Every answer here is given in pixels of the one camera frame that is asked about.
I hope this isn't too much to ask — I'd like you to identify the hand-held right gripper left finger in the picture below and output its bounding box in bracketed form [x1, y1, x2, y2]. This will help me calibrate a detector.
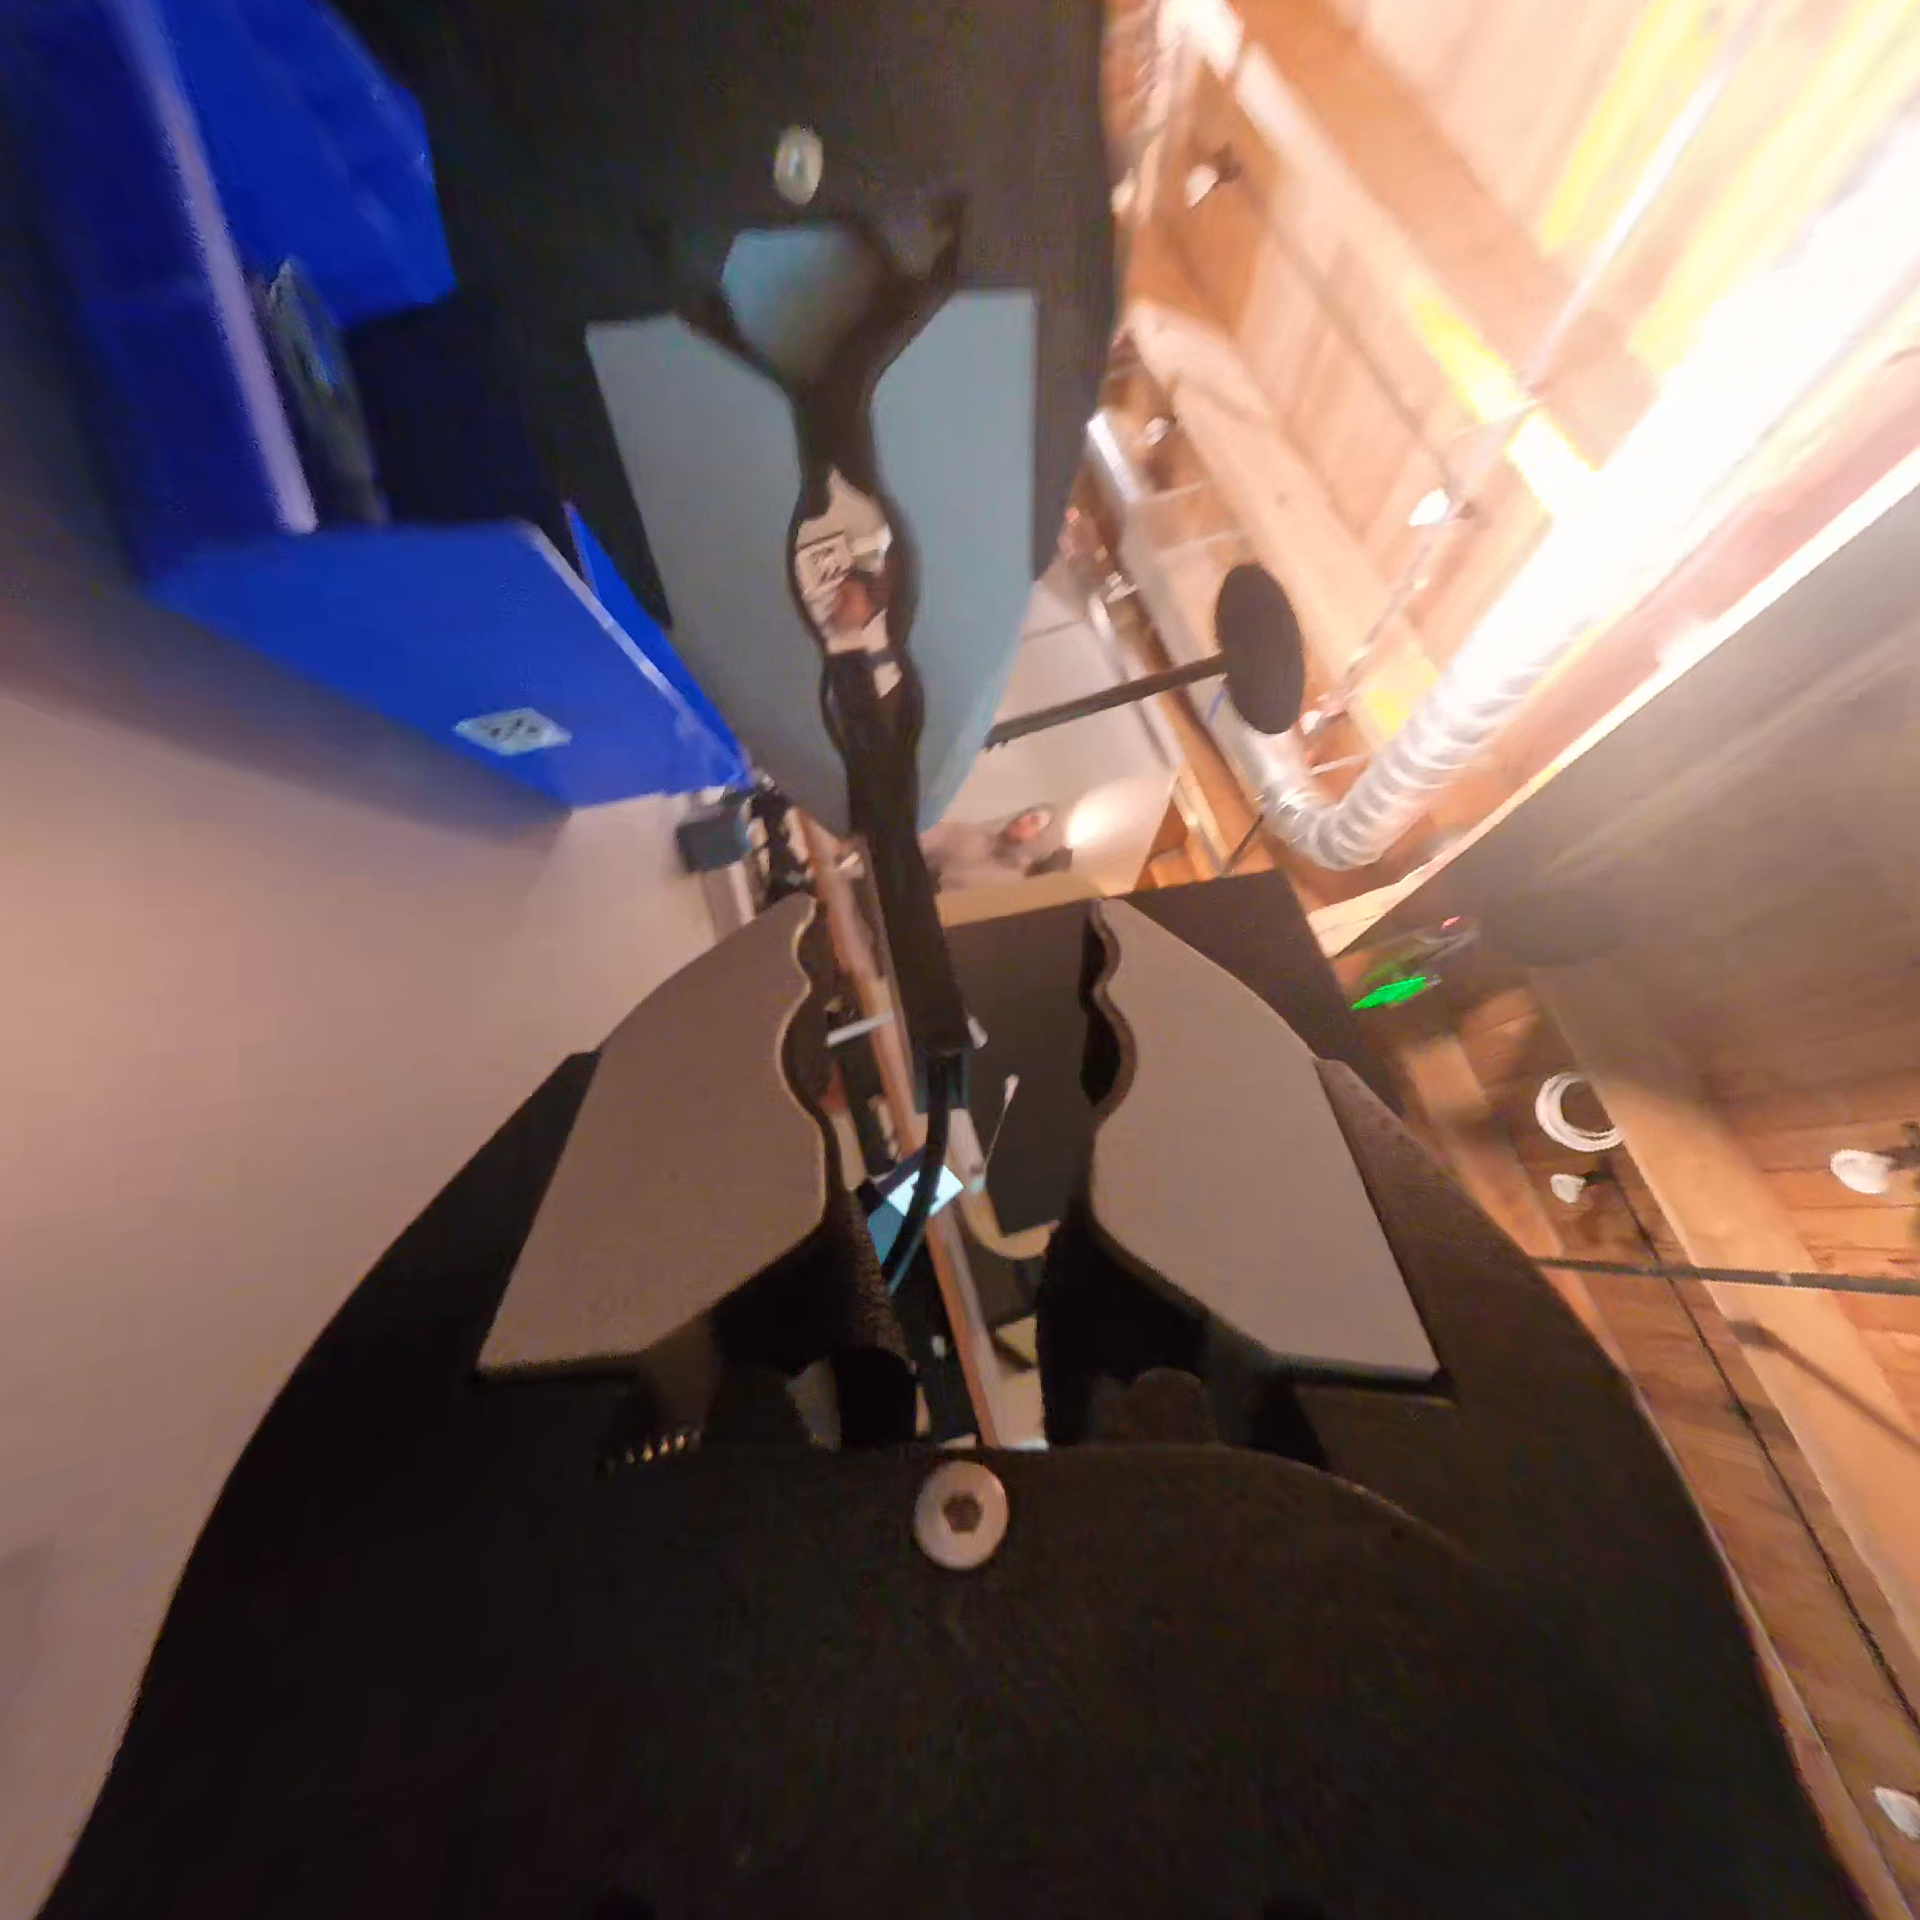
[475, 893, 842, 1381]

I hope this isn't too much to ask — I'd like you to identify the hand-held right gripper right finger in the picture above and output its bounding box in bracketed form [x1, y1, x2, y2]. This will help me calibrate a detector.
[1067, 899, 1441, 1381]

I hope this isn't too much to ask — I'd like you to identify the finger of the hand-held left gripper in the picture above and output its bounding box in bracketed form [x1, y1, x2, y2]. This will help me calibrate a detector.
[865, 288, 1044, 830]
[583, 312, 851, 830]

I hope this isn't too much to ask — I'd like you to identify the dark grey usb hub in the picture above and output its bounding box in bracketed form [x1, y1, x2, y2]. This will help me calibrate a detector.
[821, 652, 984, 1321]

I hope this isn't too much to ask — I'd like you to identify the black floor lamp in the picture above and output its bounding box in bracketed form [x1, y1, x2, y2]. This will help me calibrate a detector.
[985, 562, 1309, 750]

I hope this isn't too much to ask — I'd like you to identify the silver ventilation duct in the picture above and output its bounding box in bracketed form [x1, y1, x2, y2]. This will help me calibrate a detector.
[1256, 600, 1595, 875]

